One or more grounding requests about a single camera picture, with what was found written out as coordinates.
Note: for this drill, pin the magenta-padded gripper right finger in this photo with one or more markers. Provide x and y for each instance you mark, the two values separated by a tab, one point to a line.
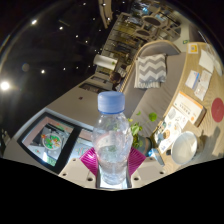
146	170

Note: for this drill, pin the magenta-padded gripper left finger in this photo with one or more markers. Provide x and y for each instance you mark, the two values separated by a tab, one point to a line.
76	170

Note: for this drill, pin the clear blue-capped water bottle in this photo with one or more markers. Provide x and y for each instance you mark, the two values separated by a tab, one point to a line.
111	140

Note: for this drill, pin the small blue white carton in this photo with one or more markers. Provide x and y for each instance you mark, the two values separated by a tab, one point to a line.
156	156

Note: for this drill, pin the green potted plant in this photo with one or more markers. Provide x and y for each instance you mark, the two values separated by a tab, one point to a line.
143	143

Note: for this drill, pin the window with colourful posters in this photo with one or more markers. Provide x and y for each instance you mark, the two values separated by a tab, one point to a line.
50	141

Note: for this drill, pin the white mug with dark lettering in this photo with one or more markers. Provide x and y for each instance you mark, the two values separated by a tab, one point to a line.
185	148

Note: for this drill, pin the printed paper menu sheet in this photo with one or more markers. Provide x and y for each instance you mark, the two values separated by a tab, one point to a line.
173	128

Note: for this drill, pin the grey curved sofa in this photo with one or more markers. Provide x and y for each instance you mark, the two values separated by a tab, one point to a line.
156	100

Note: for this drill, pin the white and orange box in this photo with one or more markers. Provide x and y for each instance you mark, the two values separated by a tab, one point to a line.
188	108

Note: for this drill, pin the flat round red coaster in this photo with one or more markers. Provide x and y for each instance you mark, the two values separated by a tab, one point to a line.
218	110

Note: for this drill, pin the person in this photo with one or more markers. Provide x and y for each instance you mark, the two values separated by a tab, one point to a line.
115	78

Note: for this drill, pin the grey white chevron cushion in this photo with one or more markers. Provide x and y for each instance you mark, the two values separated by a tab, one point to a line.
151	71

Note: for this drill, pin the group of ceiling lights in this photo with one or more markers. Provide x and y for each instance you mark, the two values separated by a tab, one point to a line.
5	85

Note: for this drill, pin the white round column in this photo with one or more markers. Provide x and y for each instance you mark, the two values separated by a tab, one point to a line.
105	62

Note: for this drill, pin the white paper napkin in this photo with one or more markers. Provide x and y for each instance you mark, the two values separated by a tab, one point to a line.
206	60

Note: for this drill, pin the yellow square table sticker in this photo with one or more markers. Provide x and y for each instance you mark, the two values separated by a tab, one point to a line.
193	48

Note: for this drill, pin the group of dining chairs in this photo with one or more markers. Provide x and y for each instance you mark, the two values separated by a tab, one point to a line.
153	21

